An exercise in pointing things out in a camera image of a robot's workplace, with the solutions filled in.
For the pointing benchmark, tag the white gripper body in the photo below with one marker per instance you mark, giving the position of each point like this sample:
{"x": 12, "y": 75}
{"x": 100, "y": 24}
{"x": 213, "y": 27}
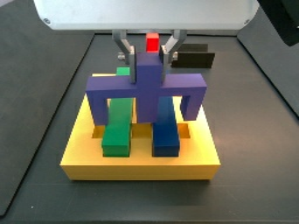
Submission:
{"x": 146, "y": 14}

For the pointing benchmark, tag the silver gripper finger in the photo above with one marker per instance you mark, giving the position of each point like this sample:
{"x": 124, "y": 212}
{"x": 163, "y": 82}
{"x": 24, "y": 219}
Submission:
{"x": 171, "y": 47}
{"x": 127, "y": 52}

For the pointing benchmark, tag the purple three-pronged block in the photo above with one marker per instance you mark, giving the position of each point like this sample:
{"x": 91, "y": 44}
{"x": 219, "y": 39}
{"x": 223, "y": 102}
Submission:
{"x": 187, "y": 85}

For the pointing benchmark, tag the yellow slotted board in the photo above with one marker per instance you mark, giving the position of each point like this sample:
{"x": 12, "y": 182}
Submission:
{"x": 84, "y": 163}

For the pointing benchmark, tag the red block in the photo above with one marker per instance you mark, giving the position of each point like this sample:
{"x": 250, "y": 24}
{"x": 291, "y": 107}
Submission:
{"x": 153, "y": 42}

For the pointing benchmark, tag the blue long bar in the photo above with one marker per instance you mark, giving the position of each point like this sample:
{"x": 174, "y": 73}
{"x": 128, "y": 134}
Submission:
{"x": 166, "y": 134}

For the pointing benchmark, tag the green long bar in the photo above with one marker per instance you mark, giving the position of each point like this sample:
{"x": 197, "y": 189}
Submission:
{"x": 116, "y": 139}

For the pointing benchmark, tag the black bracket fixture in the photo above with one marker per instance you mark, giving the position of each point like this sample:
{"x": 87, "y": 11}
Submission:
{"x": 194, "y": 56}

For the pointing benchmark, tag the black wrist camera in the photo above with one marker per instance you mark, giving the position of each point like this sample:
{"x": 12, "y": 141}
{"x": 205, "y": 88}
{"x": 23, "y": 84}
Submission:
{"x": 283, "y": 14}

